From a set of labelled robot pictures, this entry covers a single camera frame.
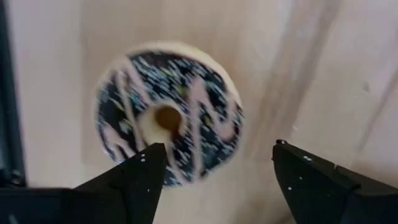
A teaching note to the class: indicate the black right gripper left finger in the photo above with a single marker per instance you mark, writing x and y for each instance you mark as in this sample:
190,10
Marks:
124,193

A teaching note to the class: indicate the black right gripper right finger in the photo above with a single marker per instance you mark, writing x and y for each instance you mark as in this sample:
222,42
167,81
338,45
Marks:
326,196

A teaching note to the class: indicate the large chocolate drizzled donut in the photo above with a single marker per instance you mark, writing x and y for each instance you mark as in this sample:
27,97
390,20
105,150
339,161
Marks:
205,93

